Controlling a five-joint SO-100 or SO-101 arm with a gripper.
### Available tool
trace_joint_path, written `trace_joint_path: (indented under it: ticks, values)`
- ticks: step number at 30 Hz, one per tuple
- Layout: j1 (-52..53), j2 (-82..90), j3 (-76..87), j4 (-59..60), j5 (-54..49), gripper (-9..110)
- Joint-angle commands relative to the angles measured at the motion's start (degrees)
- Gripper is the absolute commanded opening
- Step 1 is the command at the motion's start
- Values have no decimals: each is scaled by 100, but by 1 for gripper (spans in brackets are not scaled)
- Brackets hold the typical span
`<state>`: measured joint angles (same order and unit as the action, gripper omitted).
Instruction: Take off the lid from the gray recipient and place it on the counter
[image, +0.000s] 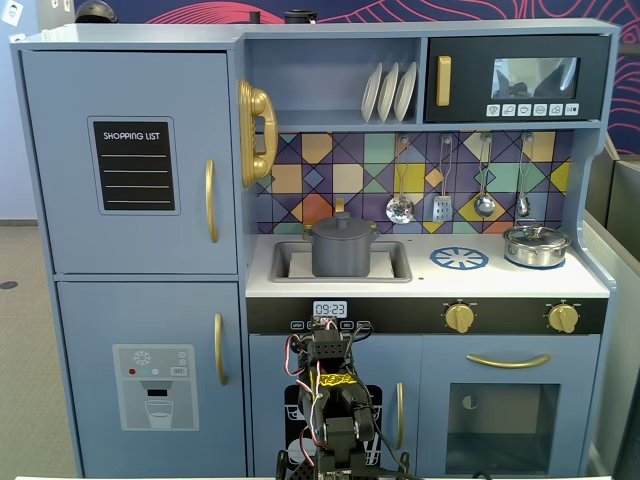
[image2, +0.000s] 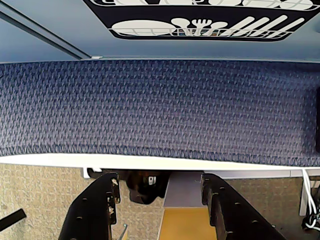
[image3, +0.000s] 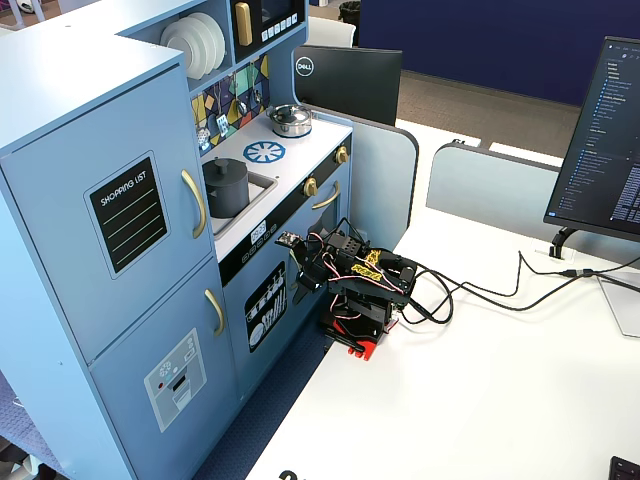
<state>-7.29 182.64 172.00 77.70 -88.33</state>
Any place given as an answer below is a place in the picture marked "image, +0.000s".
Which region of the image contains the gold faucet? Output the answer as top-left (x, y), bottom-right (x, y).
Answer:
top-left (301, 197), bottom-right (380, 239)

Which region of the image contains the blue oven door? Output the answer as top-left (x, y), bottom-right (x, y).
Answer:
top-left (419, 334), bottom-right (602, 477)

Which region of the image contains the blue wooden toy kitchen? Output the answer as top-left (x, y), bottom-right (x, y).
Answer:
top-left (9, 19), bottom-right (621, 479)

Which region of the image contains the gray sink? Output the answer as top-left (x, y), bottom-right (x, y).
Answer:
top-left (269, 239), bottom-right (414, 284)

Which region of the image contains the gold oven handle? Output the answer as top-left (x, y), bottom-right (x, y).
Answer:
top-left (465, 352), bottom-right (553, 370)

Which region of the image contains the white plate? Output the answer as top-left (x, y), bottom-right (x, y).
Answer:
top-left (360, 62), bottom-right (384, 124)
top-left (376, 62), bottom-right (401, 124)
top-left (393, 60), bottom-right (419, 123)

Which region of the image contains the metal slotted spoon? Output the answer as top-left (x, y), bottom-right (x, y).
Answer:
top-left (384, 134), bottom-right (417, 226)

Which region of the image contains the small metal spoon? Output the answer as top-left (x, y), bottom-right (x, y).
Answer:
top-left (515, 132), bottom-right (534, 218)

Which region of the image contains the black shopping list board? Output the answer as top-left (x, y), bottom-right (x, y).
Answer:
top-left (87, 116), bottom-right (182, 217)

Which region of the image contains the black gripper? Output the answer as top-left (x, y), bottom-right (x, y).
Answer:
top-left (308, 328), bottom-right (351, 347)

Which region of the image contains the gold fridge handle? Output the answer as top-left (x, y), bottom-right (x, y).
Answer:
top-left (204, 159), bottom-right (221, 245)

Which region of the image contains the blue fridge door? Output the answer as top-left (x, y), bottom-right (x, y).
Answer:
top-left (19, 49), bottom-right (239, 276)

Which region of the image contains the gray pot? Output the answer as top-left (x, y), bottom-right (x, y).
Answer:
top-left (304, 229), bottom-right (379, 278)

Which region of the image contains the gold stove knob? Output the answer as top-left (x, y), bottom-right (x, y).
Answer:
top-left (546, 300), bottom-right (582, 334)
top-left (444, 301), bottom-right (477, 334)

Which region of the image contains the gold microwave handle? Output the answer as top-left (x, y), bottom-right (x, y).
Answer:
top-left (435, 55), bottom-right (453, 108)

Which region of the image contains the gold toy telephone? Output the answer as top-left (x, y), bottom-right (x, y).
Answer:
top-left (237, 78), bottom-right (279, 189)

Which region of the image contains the blue freezer door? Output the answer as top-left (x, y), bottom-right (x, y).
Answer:
top-left (55, 280), bottom-right (249, 479)

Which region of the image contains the gold dishwasher handle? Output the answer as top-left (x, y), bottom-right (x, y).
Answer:
top-left (395, 382), bottom-right (406, 452)

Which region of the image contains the metal spatula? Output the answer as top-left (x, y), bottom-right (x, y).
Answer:
top-left (431, 133), bottom-right (457, 224)

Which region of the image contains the blue dishwasher door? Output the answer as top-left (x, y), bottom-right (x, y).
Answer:
top-left (248, 334), bottom-right (422, 477)

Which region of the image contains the black toy microwave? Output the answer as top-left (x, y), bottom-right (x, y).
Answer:
top-left (423, 34), bottom-right (612, 124)

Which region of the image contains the gray pot lid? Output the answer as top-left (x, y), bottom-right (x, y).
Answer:
top-left (312, 211), bottom-right (374, 240)

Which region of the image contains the black helmet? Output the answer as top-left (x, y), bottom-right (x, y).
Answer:
top-left (74, 0), bottom-right (120, 25)

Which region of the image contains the wall photo card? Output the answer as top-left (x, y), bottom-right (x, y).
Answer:
top-left (0, 1), bottom-right (23, 28)

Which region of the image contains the metal ladle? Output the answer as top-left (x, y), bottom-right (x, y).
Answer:
top-left (472, 133), bottom-right (498, 219)

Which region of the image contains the steel pot glass lid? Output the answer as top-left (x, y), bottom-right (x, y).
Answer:
top-left (503, 224), bottom-right (569, 247)

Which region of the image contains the gold freezer handle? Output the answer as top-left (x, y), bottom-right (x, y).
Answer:
top-left (213, 312), bottom-right (229, 387)

